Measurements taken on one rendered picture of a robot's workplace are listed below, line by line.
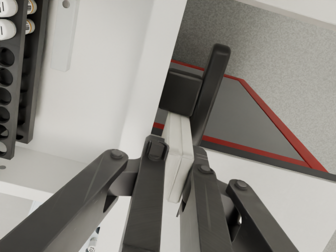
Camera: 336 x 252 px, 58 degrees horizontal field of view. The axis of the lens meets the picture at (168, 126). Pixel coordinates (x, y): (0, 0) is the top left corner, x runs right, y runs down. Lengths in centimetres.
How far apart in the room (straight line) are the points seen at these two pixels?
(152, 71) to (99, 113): 12
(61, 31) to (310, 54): 103
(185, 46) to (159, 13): 94
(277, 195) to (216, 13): 79
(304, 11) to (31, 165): 27
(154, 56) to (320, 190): 33
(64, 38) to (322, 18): 21
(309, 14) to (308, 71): 94
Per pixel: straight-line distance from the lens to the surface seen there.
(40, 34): 26
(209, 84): 20
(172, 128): 18
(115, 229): 24
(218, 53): 20
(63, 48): 27
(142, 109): 19
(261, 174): 41
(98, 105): 29
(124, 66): 28
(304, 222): 48
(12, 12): 22
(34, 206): 42
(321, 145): 135
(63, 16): 27
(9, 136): 25
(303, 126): 129
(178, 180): 16
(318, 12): 30
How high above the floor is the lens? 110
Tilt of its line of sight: 68 degrees down
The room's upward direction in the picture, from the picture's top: 176 degrees counter-clockwise
